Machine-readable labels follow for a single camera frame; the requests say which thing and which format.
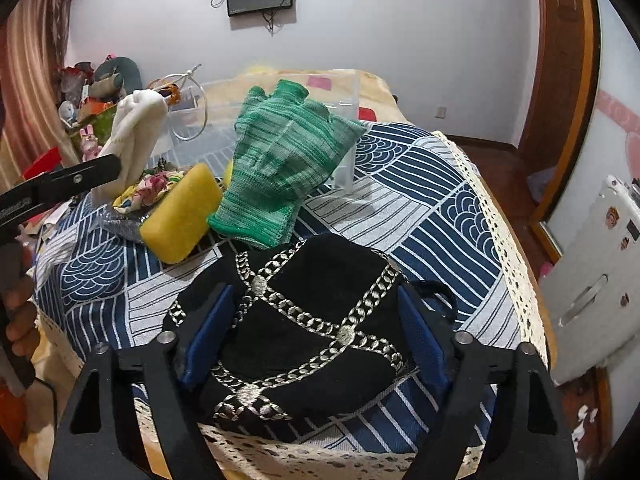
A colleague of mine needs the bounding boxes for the black hat with chain pattern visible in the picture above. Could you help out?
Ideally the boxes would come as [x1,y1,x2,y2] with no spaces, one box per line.
[162,231,459,444]

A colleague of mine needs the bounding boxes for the white drawstring pouch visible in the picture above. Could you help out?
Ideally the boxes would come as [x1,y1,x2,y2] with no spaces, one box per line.
[91,89,168,208]

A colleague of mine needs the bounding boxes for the green knitted glove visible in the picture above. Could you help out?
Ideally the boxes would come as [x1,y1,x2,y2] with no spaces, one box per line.
[207,79,366,248]

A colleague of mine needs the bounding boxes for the person's left hand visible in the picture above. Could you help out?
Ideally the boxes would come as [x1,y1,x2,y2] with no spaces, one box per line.
[1,274,40,360]

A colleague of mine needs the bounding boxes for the red storage boxes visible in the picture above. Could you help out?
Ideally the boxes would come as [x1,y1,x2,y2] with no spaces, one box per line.
[22,146,62,181]

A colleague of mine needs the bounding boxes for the pink rabbit toy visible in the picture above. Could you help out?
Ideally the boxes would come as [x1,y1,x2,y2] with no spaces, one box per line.
[79,125,103,162]

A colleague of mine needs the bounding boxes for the yellow sponge block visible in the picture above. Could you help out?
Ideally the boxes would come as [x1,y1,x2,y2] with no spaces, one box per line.
[139,162,222,264]

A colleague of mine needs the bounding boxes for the floral fabric scrunchie bag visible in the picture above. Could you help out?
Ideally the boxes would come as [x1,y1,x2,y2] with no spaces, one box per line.
[112,171,186,214]

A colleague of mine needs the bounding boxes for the white cabinet with stickers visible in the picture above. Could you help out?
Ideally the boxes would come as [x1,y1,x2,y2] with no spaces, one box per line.
[540,176,639,385]

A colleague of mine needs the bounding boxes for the grey dinosaur plush toy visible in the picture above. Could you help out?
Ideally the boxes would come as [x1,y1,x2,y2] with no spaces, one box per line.
[89,56,143,103]

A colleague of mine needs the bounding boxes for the striped pink curtain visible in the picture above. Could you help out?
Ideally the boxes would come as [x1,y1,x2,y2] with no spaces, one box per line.
[1,0,78,191]

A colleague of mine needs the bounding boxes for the clear plastic storage bin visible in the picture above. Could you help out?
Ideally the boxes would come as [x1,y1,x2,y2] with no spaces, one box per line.
[149,70,366,196]

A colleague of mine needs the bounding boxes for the blue white patterned tablecloth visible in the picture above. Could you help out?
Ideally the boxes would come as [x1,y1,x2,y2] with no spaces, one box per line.
[35,124,549,479]

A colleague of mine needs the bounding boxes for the colourful beige blanket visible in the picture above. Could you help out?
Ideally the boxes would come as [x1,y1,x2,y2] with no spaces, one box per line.
[202,67,409,124]

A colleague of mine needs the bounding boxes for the brown wooden door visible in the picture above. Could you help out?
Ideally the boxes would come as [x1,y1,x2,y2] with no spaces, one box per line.
[518,0,600,232]

